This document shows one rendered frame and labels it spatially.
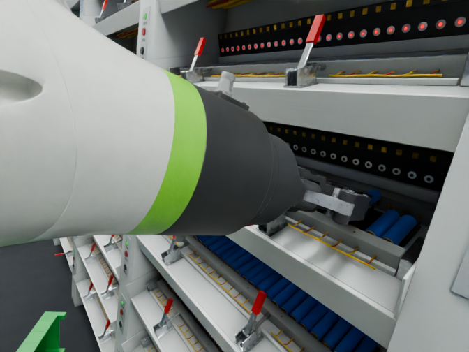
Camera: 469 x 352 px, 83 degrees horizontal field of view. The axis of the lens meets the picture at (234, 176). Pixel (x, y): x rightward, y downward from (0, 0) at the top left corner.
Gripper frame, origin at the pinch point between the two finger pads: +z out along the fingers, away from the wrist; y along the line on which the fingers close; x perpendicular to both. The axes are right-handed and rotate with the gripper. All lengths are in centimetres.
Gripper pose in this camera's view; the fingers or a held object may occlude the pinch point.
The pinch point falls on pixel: (345, 199)
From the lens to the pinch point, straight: 36.6
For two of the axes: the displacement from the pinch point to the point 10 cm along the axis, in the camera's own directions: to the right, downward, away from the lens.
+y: -6.4, -2.7, 7.2
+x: -3.0, 9.5, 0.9
